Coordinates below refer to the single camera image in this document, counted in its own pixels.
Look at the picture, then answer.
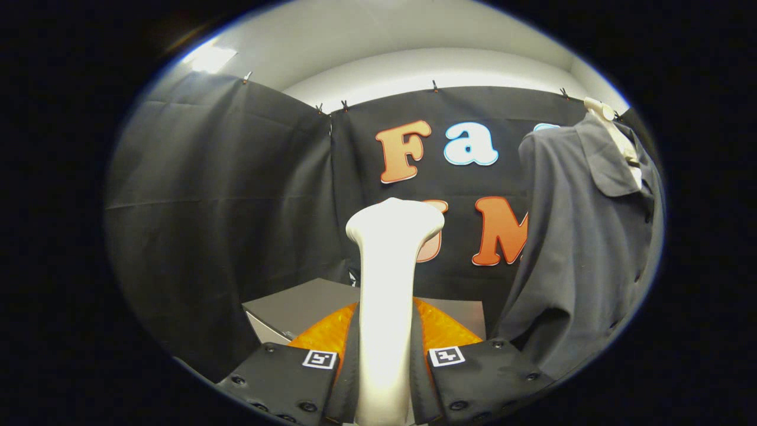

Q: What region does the grey button-up shirt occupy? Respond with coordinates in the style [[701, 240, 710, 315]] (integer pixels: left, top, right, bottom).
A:
[[491, 112, 664, 380]]

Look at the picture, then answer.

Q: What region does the beige clothes hanger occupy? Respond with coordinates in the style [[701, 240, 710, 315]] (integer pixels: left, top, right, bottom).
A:
[[583, 97, 643, 190]]

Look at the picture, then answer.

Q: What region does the narrow ceiling light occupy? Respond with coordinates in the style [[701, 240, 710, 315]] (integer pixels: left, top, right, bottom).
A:
[[180, 44, 238, 75]]

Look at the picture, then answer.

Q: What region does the white garment steamer head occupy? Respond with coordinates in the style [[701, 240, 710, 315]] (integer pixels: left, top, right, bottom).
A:
[[345, 198, 445, 426]]

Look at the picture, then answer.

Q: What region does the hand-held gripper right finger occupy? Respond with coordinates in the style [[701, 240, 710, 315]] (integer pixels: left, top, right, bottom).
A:
[[411, 298, 557, 426]]

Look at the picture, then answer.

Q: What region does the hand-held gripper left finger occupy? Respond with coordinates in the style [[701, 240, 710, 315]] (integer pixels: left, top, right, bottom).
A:
[[214, 302, 361, 426]]

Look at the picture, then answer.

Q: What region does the black backdrop cloth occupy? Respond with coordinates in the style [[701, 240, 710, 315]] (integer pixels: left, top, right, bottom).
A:
[[105, 71, 663, 385]]

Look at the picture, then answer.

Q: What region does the grey drawer cabinet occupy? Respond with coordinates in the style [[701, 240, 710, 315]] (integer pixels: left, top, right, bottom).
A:
[[242, 278, 487, 347]]

